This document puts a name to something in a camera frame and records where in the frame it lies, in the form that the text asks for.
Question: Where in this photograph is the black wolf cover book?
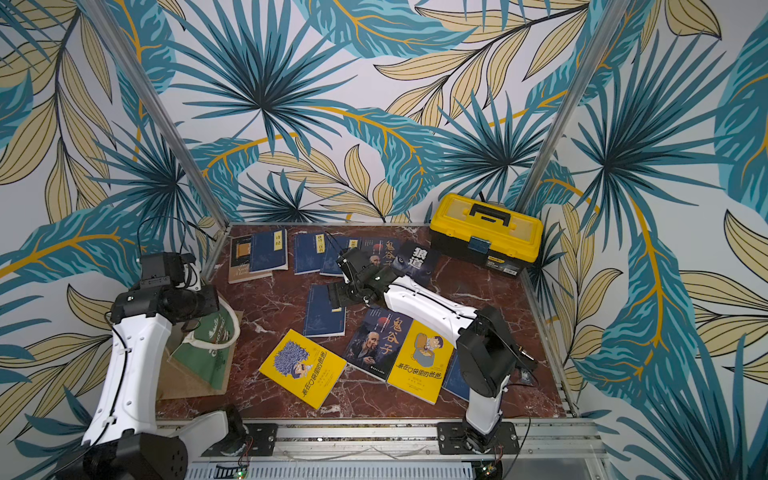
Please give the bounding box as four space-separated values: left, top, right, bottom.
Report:
391 240 441 287

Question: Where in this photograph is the dark book old man back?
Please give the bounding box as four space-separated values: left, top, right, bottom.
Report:
359 237 400 266

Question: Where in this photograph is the brown cover book back left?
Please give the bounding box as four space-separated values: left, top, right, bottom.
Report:
228 235 272 284

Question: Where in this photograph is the blue book front right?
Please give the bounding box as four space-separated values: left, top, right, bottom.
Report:
442 352 470 402

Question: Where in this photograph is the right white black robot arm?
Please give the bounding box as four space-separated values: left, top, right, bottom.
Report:
329 247 538 454

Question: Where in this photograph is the yellow book cartoon figure cover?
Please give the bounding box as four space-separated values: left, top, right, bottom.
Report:
387 321 454 405

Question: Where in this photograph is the metal frame post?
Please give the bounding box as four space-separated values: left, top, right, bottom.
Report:
514 1 629 213
80 0 230 228

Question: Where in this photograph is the yellow book purple hedgehog cover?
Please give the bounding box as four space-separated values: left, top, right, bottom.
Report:
259 330 347 410

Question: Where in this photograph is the right metal frame post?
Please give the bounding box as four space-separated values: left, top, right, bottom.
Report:
514 1 629 213

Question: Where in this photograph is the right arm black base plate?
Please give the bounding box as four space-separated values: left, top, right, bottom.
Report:
436 421 522 455

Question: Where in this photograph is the front aluminium rail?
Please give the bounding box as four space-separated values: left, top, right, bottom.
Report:
187 418 617 479

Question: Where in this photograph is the left metal frame post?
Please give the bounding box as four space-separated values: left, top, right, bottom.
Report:
80 0 230 228

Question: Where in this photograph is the dark book old man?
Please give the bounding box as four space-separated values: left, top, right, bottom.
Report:
359 237 400 266
342 308 413 381

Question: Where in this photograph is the green beige canvas bag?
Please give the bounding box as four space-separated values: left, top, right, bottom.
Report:
156 298 242 400

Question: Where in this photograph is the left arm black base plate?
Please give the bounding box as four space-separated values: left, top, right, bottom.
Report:
203 422 278 458

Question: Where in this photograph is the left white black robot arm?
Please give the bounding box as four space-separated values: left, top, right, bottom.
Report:
53 252 249 479

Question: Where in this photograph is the blue book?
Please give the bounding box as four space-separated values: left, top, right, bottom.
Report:
294 232 326 275
320 233 359 277
249 229 288 273
442 352 470 402

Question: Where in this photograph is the blue book back middle right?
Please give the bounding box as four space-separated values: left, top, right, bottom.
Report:
320 233 359 277

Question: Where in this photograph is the blue book centre table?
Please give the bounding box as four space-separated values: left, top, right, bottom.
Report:
302 285 346 338

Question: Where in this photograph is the dark book old man front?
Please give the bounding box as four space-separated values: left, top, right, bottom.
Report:
342 308 413 381

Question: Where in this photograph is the yellow black toolbox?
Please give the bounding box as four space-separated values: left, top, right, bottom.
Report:
430 194 543 277

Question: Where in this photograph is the blue book back middle left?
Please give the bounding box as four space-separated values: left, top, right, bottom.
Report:
294 232 326 275

